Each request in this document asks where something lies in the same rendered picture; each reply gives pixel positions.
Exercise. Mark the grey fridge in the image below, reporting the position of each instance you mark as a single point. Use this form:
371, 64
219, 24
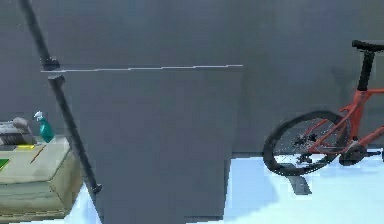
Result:
156, 133

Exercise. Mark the teal spray bottle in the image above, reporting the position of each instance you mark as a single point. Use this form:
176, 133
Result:
45, 129

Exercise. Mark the orange pencil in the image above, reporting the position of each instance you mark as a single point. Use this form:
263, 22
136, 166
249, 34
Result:
37, 154

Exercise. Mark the red bicycle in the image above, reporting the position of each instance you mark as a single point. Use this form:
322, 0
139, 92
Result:
353, 116

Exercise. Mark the yellow flat strip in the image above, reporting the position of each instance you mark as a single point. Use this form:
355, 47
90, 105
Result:
26, 146

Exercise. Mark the beige worktable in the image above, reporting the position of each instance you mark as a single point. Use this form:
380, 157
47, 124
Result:
33, 180

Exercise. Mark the grey lumpy tool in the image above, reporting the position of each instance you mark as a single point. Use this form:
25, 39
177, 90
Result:
15, 131

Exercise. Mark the green flat square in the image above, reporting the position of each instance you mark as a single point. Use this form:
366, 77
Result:
2, 163

